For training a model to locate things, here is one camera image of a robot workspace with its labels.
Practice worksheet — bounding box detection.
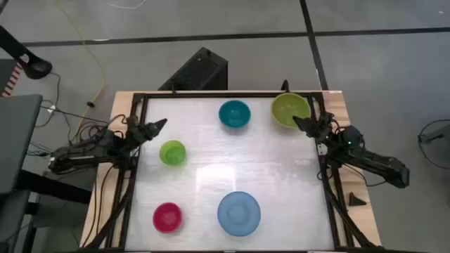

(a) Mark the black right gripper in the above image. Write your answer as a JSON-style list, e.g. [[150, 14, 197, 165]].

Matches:
[[292, 112, 337, 141]]

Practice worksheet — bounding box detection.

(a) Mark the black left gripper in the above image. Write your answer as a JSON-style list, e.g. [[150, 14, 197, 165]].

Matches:
[[126, 115, 168, 145]]

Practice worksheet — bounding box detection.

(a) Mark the large lime green bowl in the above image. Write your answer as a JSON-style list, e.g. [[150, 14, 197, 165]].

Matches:
[[270, 91, 312, 130]]

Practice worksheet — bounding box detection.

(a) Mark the pink plastic bowl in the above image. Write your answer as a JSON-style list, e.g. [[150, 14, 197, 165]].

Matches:
[[152, 201, 184, 234]]

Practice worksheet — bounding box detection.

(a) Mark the small green plastic bowl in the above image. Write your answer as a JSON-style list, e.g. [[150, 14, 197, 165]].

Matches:
[[158, 139, 188, 167]]

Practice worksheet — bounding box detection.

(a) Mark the black perforated box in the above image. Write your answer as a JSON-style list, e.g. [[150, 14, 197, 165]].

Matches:
[[157, 46, 229, 92]]

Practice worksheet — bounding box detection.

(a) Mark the teal plastic bowl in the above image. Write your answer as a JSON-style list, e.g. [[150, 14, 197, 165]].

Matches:
[[218, 99, 252, 129]]

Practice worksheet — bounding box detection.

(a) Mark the light blue plastic bowl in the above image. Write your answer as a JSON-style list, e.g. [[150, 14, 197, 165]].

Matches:
[[216, 190, 262, 238]]

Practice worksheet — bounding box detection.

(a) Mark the black stand foot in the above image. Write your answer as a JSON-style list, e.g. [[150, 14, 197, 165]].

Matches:
[[0, 24, 54, 80]]

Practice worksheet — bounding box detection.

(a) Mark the grey desk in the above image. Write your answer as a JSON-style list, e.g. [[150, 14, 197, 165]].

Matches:
[[0, 93, 44, 196]]

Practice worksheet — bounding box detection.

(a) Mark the red white striped marker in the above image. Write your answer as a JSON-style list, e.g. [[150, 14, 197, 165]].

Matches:
[[1, 63, 24, 98]]

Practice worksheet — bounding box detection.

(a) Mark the black left arm cable bundle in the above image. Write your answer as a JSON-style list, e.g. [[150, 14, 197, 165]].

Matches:
[[26, 72, 129, 157]]

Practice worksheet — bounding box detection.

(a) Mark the black metal table frame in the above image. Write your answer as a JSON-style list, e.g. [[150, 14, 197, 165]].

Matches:
[[79, 90, 383, 253]]

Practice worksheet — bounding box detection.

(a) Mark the yellow cable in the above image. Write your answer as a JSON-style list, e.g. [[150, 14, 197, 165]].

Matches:
[[56, 0, 107, 141]]

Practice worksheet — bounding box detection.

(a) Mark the black floor cable loop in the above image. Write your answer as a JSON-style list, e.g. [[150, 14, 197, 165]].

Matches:
[[417, 119, 450, 171]]

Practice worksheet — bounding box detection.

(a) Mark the white cable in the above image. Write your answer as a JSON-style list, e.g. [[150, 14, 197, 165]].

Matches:
[[101, 0, 149, 11]]

